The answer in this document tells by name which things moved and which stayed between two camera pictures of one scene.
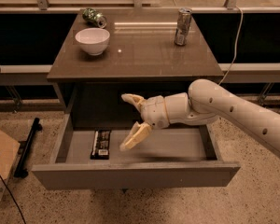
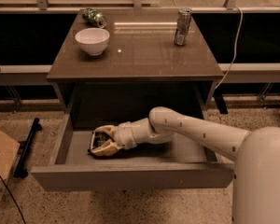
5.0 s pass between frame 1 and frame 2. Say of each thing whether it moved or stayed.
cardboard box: stayed
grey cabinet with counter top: stayed
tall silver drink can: stayed
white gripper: moved
